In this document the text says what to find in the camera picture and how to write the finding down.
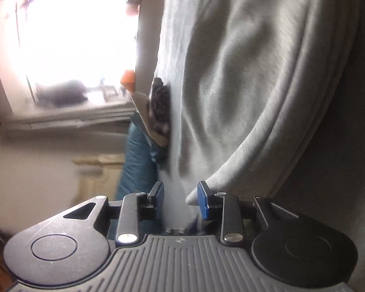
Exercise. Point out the dark patterned cloth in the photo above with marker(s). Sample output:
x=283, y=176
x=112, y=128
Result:
x=161, y=103

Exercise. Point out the window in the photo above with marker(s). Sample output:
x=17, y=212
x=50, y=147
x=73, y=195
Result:
x=64, y=36

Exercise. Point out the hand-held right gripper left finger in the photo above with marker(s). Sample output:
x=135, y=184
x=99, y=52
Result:
x=159, y=197

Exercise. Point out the cream carved headboard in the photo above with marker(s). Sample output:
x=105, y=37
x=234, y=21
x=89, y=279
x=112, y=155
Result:
x=94, y=173

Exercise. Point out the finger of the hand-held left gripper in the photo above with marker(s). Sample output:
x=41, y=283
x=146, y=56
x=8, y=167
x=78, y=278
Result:
x=182, y=230

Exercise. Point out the grey bed blanket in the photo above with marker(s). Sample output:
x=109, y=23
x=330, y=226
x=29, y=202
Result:
x=346, y=158

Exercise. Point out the teal duvet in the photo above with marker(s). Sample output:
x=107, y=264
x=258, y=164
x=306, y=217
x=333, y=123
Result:
x=133, y=164

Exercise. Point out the pink bowl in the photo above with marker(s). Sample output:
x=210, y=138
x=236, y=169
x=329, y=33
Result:
x=131, y=7

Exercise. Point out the orange bag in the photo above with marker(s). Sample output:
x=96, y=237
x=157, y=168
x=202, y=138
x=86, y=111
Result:
x=128, y=80

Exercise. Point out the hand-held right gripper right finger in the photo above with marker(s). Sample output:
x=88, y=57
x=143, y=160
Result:
x=203, y=200

